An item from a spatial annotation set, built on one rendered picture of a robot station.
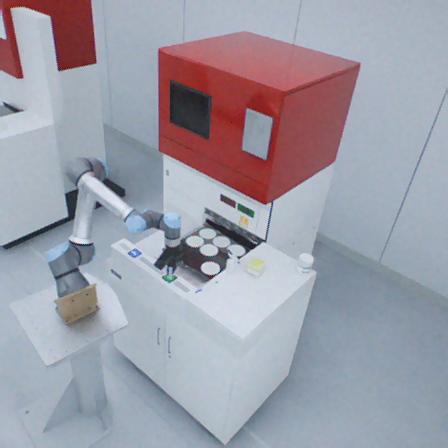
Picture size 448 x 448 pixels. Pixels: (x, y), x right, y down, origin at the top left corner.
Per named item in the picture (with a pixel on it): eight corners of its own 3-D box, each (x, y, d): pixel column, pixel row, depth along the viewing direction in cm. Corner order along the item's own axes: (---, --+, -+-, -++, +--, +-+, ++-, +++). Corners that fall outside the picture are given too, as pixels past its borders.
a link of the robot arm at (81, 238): (57, 264, 215) (71, 154, 201) (77, 258, 229) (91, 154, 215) (78, 272, 212) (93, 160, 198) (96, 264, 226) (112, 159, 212)
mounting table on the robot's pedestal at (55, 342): (50, 384, 195) (46, 366, 188) (13, 322, 221) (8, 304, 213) (139, 336, 220) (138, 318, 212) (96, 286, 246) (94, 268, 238)
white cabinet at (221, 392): (180, 305, 333) (184, 217, 284) (286, 382, 286) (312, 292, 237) (112, 355, 293) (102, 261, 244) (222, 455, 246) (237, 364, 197)
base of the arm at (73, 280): (64, 296, 196) (55, 275, 196) (54, 300, 208) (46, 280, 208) (94, 283, 206) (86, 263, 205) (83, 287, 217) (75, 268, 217)
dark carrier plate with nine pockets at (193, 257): (206, 225, 266) (206, 224, 265) (251, 251, 249) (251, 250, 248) (165, 250, 244) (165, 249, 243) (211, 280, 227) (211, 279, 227)
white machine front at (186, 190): (165, 202, 295) (166, 148, 271) (263, 259, 255) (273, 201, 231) (162, 204, 293) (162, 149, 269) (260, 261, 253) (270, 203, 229)
